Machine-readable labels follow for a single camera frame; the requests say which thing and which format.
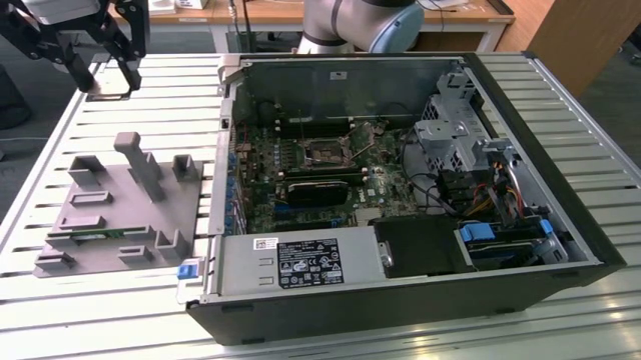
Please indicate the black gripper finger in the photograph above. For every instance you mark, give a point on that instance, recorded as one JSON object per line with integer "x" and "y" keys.
{"x": 80, "y": 71}
{"x": 131, "y": 71}

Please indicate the silver CPU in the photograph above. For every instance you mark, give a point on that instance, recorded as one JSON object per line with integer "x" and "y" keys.
{"x": 109, "y": 93}

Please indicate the metal locking lever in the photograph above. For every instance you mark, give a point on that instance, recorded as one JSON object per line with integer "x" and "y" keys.
{"x": 364, "y": 149}
{"x": 302, "y": 125}

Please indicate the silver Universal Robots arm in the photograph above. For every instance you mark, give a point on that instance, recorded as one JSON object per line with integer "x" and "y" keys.
{"x": 350, "y": 18}

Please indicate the CPU socket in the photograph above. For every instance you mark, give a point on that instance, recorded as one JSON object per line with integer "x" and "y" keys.
{"x": 324, "y": 154}

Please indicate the white cardboard box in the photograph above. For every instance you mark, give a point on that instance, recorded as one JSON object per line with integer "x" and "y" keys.
{"x": 163, "y": 7}

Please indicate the wooden desk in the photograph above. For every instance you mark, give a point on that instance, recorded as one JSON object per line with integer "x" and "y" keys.
{"x": 189, "y": 18}

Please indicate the white box blue print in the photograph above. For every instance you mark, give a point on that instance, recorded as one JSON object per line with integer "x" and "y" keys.
{"x": 192, "y": 3}

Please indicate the grey parts rack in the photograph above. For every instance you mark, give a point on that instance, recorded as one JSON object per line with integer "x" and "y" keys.
{"x": 124, "y": 210}

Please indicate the black RAM slot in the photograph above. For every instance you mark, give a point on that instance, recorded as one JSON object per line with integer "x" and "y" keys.
{"x": 320, "y": 129}
{"x": 320, "y": 134}
{"x": 320, "y": 119}
{"x": 320, "y": 171}
{"x": 320, "y": 175}
{"x": 356, "y": 180}
{"x": 320, "y": 124}

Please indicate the white barcode sticker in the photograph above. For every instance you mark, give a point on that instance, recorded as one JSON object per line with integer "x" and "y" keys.
{"x": 338, "y": 75}

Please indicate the green RAM stick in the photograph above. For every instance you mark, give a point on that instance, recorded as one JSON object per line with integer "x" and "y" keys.
{"x": 116, "y": 233}

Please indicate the black graphics card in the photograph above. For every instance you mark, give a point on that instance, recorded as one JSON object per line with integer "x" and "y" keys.
{"x": 315, "y": 195}

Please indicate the blue case latch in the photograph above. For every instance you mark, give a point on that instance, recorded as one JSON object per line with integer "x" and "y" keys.
{"x": 187, "y": 272}

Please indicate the silver power supply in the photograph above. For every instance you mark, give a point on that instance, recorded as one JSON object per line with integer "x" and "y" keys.
{"x": 240, "y": 262}

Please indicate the green motherboard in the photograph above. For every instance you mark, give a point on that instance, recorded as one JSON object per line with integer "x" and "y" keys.
{"x": 390, "y": 183}

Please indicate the silver chipset heatsink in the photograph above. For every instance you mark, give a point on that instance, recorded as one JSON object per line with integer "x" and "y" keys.
{"x": 367, "y": 217}

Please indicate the silver drive cage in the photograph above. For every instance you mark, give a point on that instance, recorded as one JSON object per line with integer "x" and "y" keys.
{"x": 453, "y": 129}

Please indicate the black drive cover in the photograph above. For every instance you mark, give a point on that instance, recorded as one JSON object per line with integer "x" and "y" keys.
{"x": 424, "y": 240}

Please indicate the black PC case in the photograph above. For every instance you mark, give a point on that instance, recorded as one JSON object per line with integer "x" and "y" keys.
{"x": 350, "y": 318}

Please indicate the blue disk carrier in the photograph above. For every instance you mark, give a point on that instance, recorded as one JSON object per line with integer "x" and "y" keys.
{"x": 475, "y": 233}

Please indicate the wooden cabinet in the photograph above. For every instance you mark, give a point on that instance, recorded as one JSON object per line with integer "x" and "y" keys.
{"x": 575, "y": 45}

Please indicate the blue bay tab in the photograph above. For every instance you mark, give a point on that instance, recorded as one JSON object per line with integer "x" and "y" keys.
{"x": 545, "y": 229}

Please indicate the disk bay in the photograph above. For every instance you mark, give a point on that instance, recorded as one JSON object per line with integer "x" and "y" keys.
{"x": 557, "y": 253}

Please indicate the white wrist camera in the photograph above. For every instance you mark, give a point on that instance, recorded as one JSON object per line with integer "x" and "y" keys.
{"x": 60, "y": 13}

